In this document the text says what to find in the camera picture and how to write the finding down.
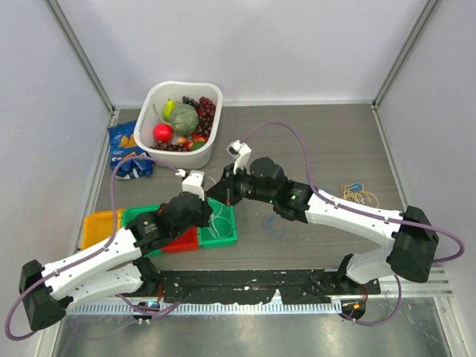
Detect blue chips bag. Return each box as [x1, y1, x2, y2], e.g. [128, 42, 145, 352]
[107, 120, 154, 180]

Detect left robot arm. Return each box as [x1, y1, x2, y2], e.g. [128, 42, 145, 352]
[19, 192, 212, 331]

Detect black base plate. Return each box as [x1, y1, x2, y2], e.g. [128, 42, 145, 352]
[115, 268, 380, 306]

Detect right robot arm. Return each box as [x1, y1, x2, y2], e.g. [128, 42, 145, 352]
[207, 157, 439, 294]

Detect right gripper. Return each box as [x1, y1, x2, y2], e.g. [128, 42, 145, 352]
[207, 162, 276, 207]

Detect red bin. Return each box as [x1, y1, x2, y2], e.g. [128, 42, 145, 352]
[161, 227, 199, 254]

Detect yellow bin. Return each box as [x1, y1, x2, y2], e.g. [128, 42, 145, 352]
[80, 210, 113, 250]

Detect aluminium frame post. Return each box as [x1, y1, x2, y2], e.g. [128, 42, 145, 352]
[44, 0, 115, 115]
[372, 0, 442, 110]

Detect right aluminium frame post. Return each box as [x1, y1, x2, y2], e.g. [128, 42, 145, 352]
[372, 0, 442, 110]

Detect blue wire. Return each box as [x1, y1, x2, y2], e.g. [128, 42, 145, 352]
[263, 214, 288, 239]

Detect slotted cable duct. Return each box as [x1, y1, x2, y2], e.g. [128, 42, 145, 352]
[68, 300, 342, 316]

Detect green bin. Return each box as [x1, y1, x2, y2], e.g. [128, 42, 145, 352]
[121, 205, 167, 258]
[197, 198, 237, 248]

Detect green lime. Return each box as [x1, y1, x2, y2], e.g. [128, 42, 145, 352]
[189, 141, 206, 152]

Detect white wire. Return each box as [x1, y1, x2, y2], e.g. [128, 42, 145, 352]
[208, 174, 235, 239]

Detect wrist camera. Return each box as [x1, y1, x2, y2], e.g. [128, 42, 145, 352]
[226, 141, 252, 177]
[176, 169, 205, 201]

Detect right green bin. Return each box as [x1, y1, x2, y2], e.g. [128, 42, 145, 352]
[197, 198, 237, 248]

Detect green melon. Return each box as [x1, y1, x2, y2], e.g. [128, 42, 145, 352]
[169, 104, 199, 136]

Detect left green bin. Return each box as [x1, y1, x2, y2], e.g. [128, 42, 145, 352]
[121, 205, 167, 258]

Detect red grape bunch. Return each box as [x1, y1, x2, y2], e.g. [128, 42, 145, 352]
[196, 97, 216, 138]

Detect green pear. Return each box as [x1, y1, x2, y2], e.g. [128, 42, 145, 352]
[162, 99, 177, 122]

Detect dark grape bunch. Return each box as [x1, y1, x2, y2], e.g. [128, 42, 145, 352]
[182, 96, 200, 110]

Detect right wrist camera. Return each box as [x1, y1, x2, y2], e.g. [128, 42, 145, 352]
[226, 141, 252, 177]

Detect white plastic basket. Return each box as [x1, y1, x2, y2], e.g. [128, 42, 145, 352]
[134, 81, 223, 169]

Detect left aluminium frame post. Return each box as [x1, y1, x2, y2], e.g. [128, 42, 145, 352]
[44, 0, 115, 115]

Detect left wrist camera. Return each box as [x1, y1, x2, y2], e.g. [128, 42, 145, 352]
[176, 169, 205, 201]

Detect red apple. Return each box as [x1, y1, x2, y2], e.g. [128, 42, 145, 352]
[153, 123, 174, 143]

